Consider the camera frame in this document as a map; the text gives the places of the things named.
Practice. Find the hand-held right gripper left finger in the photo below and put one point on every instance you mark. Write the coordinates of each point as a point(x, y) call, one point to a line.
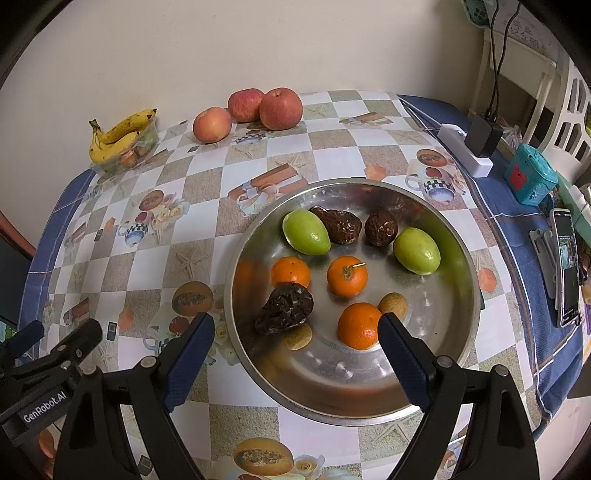
point(187, 364)

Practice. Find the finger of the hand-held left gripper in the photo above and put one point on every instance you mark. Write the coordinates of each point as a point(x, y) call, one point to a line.
point(69, 341)
point(23, 339)

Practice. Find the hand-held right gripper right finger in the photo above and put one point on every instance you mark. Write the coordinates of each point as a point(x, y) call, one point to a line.
point(406, 364)

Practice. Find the large steel bowl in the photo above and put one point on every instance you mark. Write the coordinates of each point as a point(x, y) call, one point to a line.
point(438, 332)

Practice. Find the orange tangerine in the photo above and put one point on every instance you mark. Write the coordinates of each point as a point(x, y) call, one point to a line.
point(360, 325)
point(347, 276)
point(290, 272)

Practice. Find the small brown round fruit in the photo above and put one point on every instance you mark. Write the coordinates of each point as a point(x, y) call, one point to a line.
point(393, 304)
point(298, 339)

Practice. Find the green jujube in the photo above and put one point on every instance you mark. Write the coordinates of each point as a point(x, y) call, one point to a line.
point(305, 231)
point(416, 251)

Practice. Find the elongated wrinkled dark passion fruit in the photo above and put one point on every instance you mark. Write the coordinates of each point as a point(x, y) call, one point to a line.
point(336, 225)

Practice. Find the dark monitor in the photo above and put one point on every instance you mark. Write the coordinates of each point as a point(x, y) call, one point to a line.
point(11, 277)

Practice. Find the checkered printed tablecloth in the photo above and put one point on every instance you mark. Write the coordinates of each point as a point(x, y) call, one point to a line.
point(194, 221)

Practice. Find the grey phone stand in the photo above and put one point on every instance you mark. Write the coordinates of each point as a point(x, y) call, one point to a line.
point(542, 258)

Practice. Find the smartphone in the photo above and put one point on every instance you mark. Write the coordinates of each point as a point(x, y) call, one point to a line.
point(567, 267)

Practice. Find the small orange fruit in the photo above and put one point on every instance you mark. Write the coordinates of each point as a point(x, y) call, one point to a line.
point(128, 158)

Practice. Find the yellow banana bunch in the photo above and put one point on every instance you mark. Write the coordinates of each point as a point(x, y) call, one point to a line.
point(115, 134)

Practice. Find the clear plastic fruit container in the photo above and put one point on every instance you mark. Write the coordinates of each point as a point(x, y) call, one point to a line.
point(148, 143)

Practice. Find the teal toy box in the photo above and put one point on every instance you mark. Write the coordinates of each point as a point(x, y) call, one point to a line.
point(528, 175)

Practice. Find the white power strip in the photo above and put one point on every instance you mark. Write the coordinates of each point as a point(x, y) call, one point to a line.
point(455, 138)

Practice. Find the black power adapter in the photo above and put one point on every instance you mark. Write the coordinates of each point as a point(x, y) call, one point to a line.
point(482, 136)

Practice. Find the pale red apple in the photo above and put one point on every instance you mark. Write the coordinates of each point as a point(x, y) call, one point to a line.
point(212, 124)

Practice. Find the large red apple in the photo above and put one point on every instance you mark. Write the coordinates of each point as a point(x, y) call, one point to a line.
point(280, 108)

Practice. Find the white chair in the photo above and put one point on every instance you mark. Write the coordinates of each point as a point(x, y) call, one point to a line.
point(570, 106)

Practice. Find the brown wooden frame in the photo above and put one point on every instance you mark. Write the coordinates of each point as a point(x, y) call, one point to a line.
point(18, 233)

